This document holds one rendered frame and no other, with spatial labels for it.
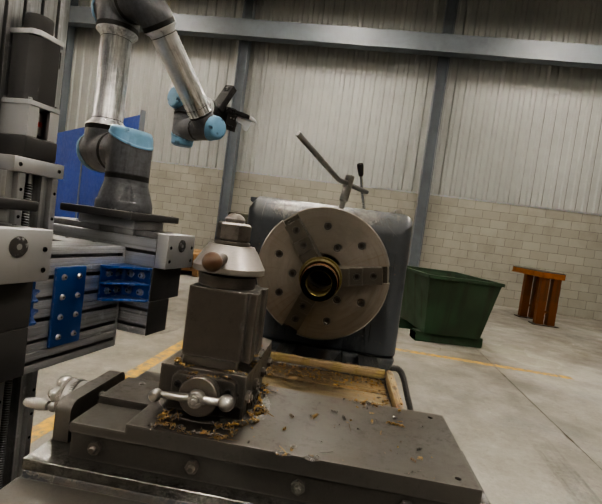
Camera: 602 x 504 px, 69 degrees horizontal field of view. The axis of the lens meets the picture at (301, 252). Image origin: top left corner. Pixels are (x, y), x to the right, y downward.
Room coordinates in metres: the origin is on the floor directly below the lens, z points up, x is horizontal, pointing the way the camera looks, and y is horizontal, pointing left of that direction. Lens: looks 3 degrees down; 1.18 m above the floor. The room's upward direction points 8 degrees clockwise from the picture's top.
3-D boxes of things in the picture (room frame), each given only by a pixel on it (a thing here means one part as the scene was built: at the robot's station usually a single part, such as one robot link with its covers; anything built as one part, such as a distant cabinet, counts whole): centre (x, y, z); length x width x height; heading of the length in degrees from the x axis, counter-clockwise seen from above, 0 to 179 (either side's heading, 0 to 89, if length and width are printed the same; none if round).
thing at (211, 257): (0.43, 0.08, 1.13); 0.04 x 0.02 x 0.02; 174
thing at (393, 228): (1.47, -0.08, 1.06); 0.59 x 0.48 x 0.39; 174
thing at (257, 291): (0.49, 0.07, 1.07); 0.07 x 0.07 x 0.10; 84
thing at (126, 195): (1.23, 0.51, 1.21); 0.15 x 0.15 x 0.10
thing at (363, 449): (0.48, 0.01, 0.95); 0.43 x 0.17 x 0.05; 84
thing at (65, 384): (0.50, 0.26, 0.95); 0.07 x 0.04 x 0.04; 84
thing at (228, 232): (0.48, 0.08, 1.17); 0.04 x 0.04 x 0.03
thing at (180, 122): (1.51, 0.44, 1.46); 0.11 x 0.08 x 0.11; 53
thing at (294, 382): (0.79, -0.03, 0.89); 0.36 x 0.30 x 0.04; 84
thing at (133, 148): (1.24, 0.52, 1.33); 0.13 x 0.12 x 0.14; 53
